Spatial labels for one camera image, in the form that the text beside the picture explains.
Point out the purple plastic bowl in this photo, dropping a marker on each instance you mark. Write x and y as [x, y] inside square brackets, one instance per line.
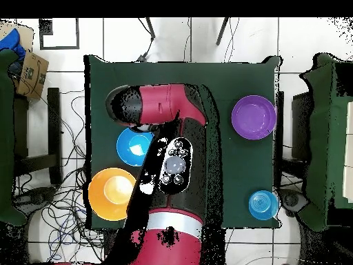
[253, 117]

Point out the small blue plastic bowl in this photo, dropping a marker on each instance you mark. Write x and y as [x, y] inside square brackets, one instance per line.
[263, 205]

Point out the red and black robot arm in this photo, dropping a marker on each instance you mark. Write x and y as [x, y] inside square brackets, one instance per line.
[162, 105]

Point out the large blue plastic bowl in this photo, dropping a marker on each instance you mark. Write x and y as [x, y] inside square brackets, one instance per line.
[129, 149]

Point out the dark green tablecloth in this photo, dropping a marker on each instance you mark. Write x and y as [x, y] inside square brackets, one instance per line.
[179, 74]

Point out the yellow plastic bowl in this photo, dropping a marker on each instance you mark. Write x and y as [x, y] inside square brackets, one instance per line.
[110, 193]

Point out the black power strip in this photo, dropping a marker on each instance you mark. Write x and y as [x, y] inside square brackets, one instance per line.
[109, 238]

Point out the black bench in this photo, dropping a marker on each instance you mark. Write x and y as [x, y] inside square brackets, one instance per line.
[53, 132]

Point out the grey base with black knob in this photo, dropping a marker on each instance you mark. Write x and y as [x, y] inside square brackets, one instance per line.
[38, 197]

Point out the green cloth on side table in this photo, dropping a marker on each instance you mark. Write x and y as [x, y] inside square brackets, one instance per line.
[5, 138]
[328, 110]

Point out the cardboard box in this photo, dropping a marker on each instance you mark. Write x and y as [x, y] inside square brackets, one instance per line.
[33, 74]

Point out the blue cloth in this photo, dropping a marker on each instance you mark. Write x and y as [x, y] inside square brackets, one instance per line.
[12, 41]

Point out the black square frame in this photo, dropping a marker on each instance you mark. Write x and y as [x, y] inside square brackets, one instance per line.
[59, 47]

